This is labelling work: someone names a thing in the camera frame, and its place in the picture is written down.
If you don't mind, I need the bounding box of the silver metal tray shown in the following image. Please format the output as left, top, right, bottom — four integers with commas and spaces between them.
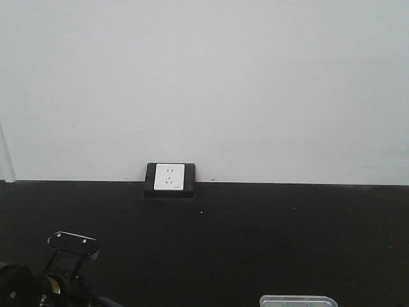
259, 295, 338, 307

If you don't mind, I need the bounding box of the black white power socket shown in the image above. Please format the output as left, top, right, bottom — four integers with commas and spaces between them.
143, 162, 196, 198

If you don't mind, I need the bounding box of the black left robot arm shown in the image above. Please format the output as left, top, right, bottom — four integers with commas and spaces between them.
1, 262, 120, 306

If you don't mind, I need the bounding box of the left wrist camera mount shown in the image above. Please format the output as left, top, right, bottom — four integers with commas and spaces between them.
45, 231, 100, 279

